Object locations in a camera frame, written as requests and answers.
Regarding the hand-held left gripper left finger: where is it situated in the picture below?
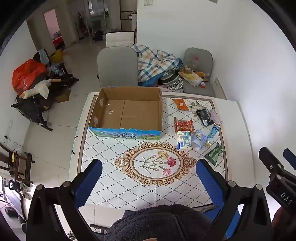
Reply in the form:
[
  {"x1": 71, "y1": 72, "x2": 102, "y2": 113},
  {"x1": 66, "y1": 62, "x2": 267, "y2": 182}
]
[{"x1": 27, "y1": 159, "x2": 103, "y2": 241}]

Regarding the grey cushioned chair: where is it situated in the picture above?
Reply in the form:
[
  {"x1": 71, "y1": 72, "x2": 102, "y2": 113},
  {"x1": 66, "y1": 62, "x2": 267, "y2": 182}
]
[{"x1": 180, "y1": 47, "x2": 216, "y2": 98}]

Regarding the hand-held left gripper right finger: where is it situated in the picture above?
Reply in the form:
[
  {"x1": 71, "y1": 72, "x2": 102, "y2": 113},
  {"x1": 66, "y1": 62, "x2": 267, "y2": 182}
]
[{"x1": 195, "y1": 159, "x2": 272, "y2": 241}]

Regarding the black snack packet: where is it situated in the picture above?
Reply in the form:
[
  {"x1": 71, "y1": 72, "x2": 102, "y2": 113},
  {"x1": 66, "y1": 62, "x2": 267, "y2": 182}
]
[{"x1": 196, "y1": 108, "x2": 213, "y2": 127}]

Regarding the red snack packet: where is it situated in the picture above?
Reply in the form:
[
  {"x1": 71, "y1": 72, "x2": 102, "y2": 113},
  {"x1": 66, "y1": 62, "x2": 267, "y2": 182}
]
[{"x1": 174, "y1": 117, "x2": 195, "y2": 134}]

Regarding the green snack packet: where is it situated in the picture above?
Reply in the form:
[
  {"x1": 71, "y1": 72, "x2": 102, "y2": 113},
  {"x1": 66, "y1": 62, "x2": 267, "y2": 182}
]
[{"x1": 204, "y1": 142, "x2": 226, "y2": 166}]

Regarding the blue and gold tube packet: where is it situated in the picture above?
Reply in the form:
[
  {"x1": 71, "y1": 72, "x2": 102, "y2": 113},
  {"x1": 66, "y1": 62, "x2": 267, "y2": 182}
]
[{"x1": 204, "y1": 125, "x2": 220, "y2": 147}]

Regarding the black and white striped hat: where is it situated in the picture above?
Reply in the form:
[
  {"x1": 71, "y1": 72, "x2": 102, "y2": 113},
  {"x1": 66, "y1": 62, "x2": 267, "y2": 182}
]
[{"x1": 160, "y1": 67, "x2": 183, "y2": 91}]

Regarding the black folding stroller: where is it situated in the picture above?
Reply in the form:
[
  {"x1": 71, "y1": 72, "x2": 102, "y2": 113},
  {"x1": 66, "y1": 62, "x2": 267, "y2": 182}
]
[{"x1": 10, "y1": 69, "x2": 79, "y2": 132}]

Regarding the white chair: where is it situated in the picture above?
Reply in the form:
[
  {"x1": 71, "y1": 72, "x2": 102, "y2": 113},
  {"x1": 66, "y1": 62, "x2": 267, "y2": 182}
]
[{"x1": 105, "y1": 31, "x2": 135, "y2": 48}]

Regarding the small brown cardboard box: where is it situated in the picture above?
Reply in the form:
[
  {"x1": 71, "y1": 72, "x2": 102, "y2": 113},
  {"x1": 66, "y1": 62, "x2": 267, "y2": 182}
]
[{"x1": 54, "y1": 88, "x2": 72, "y2": 104}]

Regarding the yellow and white packet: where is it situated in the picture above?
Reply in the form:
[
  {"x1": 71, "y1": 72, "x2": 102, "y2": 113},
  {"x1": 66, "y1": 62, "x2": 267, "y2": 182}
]
[{"x1": 179, "y1": 71, "x2": 204, "y2": 88}]

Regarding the white wall panel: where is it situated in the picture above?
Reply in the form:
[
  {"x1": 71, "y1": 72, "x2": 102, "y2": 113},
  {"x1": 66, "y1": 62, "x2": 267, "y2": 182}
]
[{"x1": 215, "y1": 77, "x2": 226, "y2": 100}]

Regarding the dark fleece clothing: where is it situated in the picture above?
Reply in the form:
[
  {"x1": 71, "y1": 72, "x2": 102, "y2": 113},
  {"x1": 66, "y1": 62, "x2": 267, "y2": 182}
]
[{"x1": 99, "y1": 204, "x2": 223, "y2": 241}]

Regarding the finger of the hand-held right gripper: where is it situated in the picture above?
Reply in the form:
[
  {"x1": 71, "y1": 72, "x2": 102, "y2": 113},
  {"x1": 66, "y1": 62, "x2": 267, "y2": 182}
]
[
  {"x1": 283, "y1": 148, "x2": 296, "y2": 170},
  {"x1": 258, "y1": 147, "x2": 285, "y2": 178}
]

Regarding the orange snack packet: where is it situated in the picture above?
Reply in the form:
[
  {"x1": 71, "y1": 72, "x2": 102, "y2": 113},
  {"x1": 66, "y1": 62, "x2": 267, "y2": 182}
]
[{"x1": 173, "y1": 98, "x2": 191, "y2": 112}]

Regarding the light blue cloth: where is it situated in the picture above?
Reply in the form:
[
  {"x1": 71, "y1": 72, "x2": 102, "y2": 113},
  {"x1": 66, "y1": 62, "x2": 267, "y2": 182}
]
[{"x1": 38, "y1": 49, "x2": 50, "y2": 64}]

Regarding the plaid blanket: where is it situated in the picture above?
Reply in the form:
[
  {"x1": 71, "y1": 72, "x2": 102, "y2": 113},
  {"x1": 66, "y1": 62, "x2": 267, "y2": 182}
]
[{"x1": 132, "y1": 44, "x2": 184, "y2": 83}]

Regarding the person's right hand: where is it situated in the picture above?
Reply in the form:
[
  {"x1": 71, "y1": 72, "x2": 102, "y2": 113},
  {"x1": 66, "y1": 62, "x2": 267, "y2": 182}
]
[{"x1": 270, "y1": 206, "x2": 296, "y2": 233}]

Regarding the grey office chair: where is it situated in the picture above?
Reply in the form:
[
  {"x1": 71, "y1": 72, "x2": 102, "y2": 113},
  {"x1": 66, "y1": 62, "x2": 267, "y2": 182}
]
[{"x1": 97, "y1": 46, "x2": 139, "y2": 89}]

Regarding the light blue snack bag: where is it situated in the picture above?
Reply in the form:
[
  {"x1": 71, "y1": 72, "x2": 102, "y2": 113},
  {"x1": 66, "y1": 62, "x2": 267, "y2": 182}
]
[{"x1": 191, "y1": 129, "x2": 209, "y2": 151}]

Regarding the dark wooden chair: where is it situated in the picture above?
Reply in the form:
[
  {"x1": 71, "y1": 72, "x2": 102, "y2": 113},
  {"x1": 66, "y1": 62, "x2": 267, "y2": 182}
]
[{"x1": 0, "y1": 142, "x2": 36, "y2": 186}]

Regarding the orange plastic bag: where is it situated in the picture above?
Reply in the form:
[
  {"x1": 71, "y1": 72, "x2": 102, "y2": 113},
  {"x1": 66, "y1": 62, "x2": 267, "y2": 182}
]
[{"x1": 12, "y1": 59, "x2": 47, "y2": 94}]

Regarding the white goose plush toy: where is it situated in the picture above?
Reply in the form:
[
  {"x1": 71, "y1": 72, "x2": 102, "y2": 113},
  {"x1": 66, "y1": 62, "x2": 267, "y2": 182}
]
[{"x1": 19, "y1": 78, "x2": 62, "y2": 100}]

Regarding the yellow bag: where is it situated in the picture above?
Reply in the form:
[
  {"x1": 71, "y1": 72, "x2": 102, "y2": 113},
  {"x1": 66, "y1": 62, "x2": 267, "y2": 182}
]
[{"x1": 49, "y1": 49, "x2": 63, "y2": 64}]

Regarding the pale purple cloth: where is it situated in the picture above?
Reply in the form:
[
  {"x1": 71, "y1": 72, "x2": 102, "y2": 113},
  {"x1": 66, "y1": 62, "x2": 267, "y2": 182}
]
[{"x1": 208, "y1": 109, "x2": 223, "y2": 126}]

